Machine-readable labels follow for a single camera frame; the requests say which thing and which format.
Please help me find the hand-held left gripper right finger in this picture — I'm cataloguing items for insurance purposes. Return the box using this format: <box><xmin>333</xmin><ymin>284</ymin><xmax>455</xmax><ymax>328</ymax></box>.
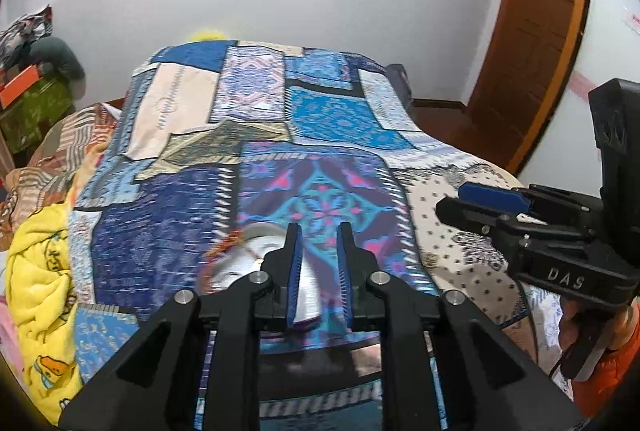
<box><xmin>337</xmin><ymin>222</ymin><xmax>584</xmax><ymax>431</ymax></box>

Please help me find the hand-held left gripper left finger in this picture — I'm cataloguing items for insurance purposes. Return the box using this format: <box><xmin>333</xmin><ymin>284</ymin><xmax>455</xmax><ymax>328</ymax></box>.
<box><xmin>59</xmin><ymin>222</ymin><xmax>304</xmax><ymax>431</ymax></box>

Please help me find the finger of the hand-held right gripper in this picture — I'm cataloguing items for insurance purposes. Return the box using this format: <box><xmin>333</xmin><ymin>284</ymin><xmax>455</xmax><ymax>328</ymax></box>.
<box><xmin>457</xmin><ymin>182</ymin><xmax>604</xmax><ymax>233</ymax></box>
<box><xmin>435</xmin><ymin>197</ymin><xmax>597</xmax><ymax>258</ymax></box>

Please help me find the grey garment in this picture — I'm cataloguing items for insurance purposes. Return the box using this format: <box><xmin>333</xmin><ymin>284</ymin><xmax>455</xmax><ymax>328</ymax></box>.
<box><xmin>200</xmin><ymin>221</ymin><xmax>321</xmax><ymax>334</ymax></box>

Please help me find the red beaded bracelet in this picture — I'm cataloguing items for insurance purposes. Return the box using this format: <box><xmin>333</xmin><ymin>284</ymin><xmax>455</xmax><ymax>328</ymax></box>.
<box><xmin>207</xmin><ymin>231</ymin><xmax>246</xmax><ymax>258</ymax></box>

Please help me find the person's right hand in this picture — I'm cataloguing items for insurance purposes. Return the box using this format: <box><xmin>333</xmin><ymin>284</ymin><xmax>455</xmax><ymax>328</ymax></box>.
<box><xmin>559</xmin><ymin>298</ymin><xmax>578</xmax><ymax>339</ymax></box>

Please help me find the blue patchwork blanket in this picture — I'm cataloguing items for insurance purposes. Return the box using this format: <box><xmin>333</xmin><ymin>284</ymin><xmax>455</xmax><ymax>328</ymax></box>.
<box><xmin>67</xmin><ymin>40</ymin><xmax>538</xmax><ymax>431</ymax></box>

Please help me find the brown wooden door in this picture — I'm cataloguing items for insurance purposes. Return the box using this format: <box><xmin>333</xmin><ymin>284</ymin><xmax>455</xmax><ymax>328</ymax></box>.
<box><xmin>467</xmin><ymin>0</ymin><xmax>594</xmax><ymax>173</ymax></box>

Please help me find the yellow cartoon blanket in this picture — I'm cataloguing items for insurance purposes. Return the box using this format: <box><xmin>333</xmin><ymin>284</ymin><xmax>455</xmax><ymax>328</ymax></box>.
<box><xmin>7</xmin><ymin>205</ymin><xmax>85</xmax><ymax>423</ymax></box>

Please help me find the yellow round object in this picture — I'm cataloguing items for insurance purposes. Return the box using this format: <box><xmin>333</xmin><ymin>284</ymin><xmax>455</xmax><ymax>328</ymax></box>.
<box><xmin>190</xmin><ymin>28</ymin><xmax>227</xmax><ymax>43</ymax></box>

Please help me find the striped brown blanket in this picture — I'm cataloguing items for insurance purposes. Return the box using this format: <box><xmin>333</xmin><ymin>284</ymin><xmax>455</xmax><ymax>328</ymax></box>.
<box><xmin>0</xmin><ymin>104</ymin><xmax>122</xmax><ymax>252</ymax></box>

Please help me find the pink blanket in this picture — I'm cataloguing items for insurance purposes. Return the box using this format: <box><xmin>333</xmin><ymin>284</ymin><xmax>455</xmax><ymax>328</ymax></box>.
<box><xmin>0</xmin><ymin>298</ymin><xmax>27</xmax><ymax>384</ymax></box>

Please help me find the orange box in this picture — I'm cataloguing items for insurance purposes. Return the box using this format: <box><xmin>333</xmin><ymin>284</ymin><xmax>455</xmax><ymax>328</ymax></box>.
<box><xmin>0</xmin><ymin>65</ymin><xmax>44</xmax><ymax>110</ymax></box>

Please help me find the pile of clothes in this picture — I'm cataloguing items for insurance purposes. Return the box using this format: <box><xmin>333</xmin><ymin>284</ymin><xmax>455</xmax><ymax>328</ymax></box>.
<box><xmin>0</xmin><ymin>5</ymin><xmax>54</xmax><ymax>68</ymax></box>

